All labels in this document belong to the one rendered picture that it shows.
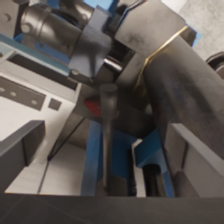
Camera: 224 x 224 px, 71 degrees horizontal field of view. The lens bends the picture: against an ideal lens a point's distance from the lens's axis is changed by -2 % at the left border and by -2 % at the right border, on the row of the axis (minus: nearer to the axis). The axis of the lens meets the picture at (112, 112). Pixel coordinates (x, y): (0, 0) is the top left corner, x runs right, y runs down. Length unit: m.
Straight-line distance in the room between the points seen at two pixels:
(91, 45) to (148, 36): 0.19
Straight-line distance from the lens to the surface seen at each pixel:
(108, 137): 0.32
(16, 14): 0.62
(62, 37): 0.60
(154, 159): 0.73
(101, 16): 1.02
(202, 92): 0.39
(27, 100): 0.51
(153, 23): 0.58
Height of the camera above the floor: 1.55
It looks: 48 degrees down
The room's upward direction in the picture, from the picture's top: 179 degrees counter-clockwise
